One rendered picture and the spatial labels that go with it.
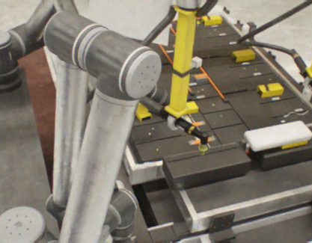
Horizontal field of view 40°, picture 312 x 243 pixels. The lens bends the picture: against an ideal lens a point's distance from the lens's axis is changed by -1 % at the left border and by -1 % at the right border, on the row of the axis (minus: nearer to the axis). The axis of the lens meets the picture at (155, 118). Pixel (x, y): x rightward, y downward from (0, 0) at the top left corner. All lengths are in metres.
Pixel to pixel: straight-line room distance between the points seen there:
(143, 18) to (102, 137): 0.60
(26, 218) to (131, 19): 0.86
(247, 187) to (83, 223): 1.06
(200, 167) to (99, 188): 0.88
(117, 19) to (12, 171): 1.10
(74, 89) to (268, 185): 1.25
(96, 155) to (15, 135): 1.39
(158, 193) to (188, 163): 0.36
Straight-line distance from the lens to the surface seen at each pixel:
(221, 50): 3.27
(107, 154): 1.30
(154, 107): 1.95
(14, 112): 2.82
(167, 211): 2.37
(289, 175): 2.39
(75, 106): 1.45
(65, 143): 1.54
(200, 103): 2.70
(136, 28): 1.72
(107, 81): 1.21
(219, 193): 2.20
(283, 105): 2.82
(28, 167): 2.44
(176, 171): 2.11
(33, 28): 2.91
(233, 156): 2.23
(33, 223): 1.73
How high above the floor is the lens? 2.62
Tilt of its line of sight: 39 degrees down
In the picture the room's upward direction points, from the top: 4 degrees clockwise
